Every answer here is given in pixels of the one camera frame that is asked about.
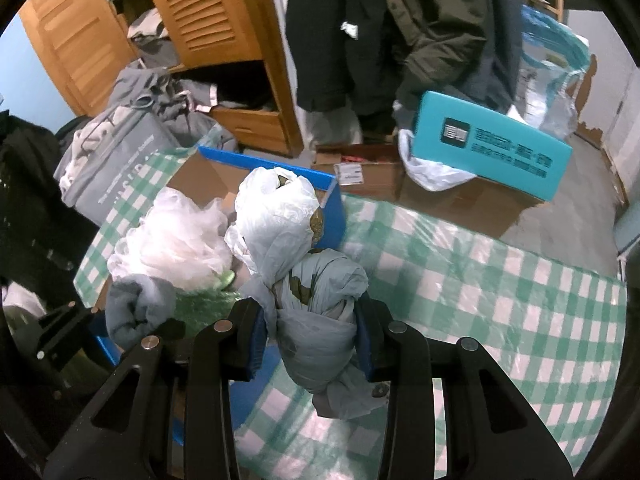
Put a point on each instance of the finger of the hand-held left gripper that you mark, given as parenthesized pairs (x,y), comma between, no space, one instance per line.
(62,332)

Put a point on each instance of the louvered wooden wardrobe door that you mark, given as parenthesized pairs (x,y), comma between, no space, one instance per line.
(200,10)

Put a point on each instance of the green mesh scrubber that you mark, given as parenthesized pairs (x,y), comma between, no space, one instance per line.
(200,305)

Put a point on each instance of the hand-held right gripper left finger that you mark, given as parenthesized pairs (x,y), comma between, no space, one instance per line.
(257,340)

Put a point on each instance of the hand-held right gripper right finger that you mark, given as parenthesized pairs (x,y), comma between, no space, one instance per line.
(362,345)

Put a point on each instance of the crumpled white plastic bag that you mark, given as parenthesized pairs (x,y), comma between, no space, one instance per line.
(430,170)

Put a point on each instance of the hanging black jacket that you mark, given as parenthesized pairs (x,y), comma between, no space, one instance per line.
(330,30)

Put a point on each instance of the grey printed tote bag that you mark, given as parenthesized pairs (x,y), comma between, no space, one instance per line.
(120,160)

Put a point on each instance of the green checkered tablecloth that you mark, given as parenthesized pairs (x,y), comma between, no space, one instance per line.
(475,285)

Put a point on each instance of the clear plastic bag teal trim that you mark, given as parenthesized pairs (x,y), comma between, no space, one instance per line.
(545,75)

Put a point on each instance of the grey hooded garment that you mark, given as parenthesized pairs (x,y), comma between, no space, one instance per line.
(175,105)

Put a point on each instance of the blue-rimmed cardboard box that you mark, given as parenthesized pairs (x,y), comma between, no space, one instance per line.
(330,215)

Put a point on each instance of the plain brown cardboard box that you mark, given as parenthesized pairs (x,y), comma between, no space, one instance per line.
(465,205)

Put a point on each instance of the wooden wardrobe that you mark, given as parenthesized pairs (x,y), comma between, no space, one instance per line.
(80,35)

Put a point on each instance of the hanging dark olive jacket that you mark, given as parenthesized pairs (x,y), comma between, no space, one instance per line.
(445,25)

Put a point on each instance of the black garment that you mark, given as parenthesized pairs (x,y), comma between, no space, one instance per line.
(35,210)

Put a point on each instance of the beige cloth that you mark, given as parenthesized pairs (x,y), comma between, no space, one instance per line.
(80,160)

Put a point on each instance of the white crumpled cloth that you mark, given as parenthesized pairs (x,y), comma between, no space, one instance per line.
(20,300)

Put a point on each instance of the teal printed box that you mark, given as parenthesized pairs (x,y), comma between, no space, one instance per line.
(490,150)

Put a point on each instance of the cardboard box with red label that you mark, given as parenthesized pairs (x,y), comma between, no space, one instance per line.
(365,170)

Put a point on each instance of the white plastic bag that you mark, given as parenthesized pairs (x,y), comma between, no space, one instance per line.
(275,220)
(430,170)

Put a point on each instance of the pale pink bath loofah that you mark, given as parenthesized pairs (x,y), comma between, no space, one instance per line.
(170,245)

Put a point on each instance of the grey plastic bag bundle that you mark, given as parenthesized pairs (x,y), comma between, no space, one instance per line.
(315,350)

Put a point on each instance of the wooden wardrobe drawer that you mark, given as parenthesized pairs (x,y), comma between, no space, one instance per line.
(255,127)

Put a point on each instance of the blue-grey fleece sock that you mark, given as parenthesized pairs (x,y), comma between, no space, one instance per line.
(135,310)

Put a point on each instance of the grey clothes on wardrobe shelf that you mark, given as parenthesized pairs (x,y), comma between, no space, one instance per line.
(152,40)

